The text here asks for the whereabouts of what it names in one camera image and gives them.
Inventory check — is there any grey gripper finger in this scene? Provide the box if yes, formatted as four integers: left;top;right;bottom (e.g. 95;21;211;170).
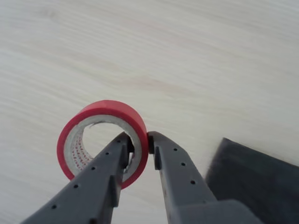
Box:
147;131;218;224
20;132;134;224

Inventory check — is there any red tape roll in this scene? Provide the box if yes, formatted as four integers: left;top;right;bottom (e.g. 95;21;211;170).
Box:
57;99;150;190

